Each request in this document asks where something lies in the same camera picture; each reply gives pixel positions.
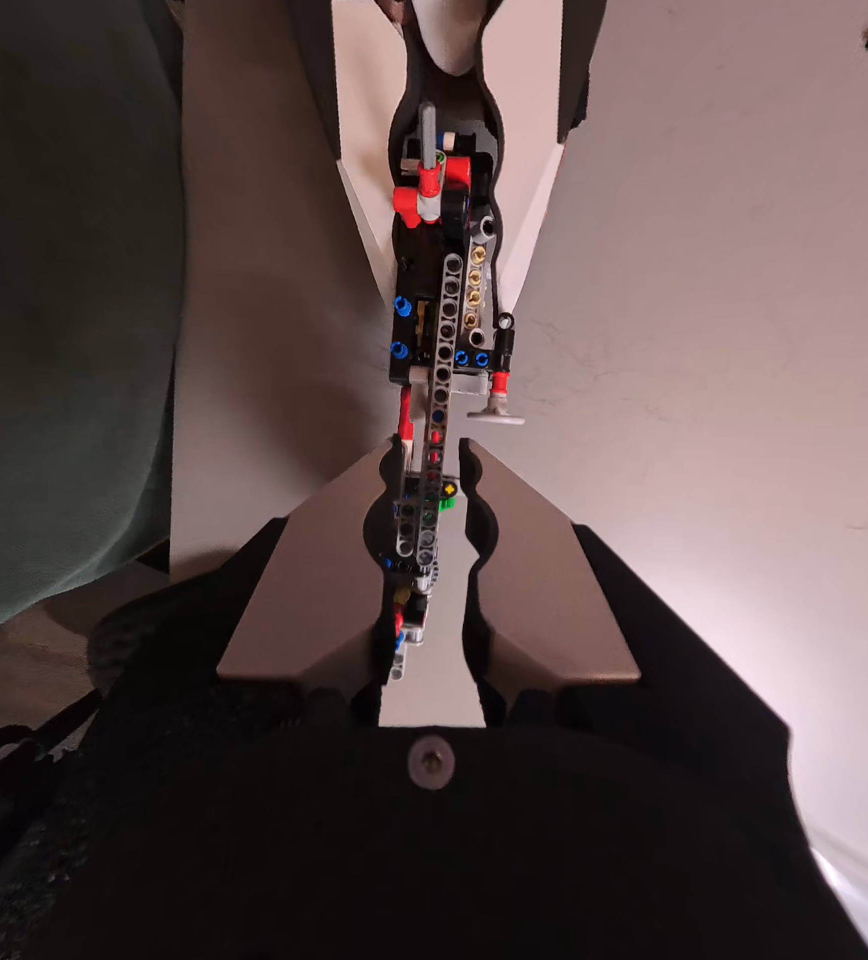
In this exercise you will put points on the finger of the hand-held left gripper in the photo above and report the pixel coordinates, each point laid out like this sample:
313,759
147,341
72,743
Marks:
527,90
362,90

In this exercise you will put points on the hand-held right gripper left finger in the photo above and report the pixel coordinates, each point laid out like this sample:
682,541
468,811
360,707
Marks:
306,592

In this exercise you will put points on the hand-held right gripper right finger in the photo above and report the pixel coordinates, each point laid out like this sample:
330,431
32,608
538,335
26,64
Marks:
546,592

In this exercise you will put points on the lego car chassis assembly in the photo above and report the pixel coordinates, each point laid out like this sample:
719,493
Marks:
434,247

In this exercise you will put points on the black honeycomb armrest pad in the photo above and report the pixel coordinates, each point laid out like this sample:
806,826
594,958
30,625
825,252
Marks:
126,637

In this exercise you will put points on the person's green sweater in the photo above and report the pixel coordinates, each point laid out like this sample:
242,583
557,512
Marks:
58,300

